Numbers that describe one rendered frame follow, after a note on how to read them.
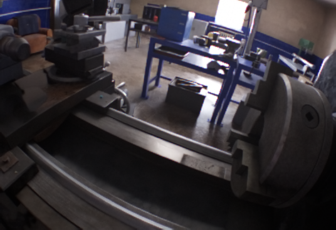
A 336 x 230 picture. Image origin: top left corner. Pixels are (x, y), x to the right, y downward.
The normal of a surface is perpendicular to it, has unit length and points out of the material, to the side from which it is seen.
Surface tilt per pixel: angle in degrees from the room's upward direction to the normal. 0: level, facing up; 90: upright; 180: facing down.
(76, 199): 0
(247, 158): 6
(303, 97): 24
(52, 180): 0
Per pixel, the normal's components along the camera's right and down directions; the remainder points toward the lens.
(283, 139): -0.78, -0.29
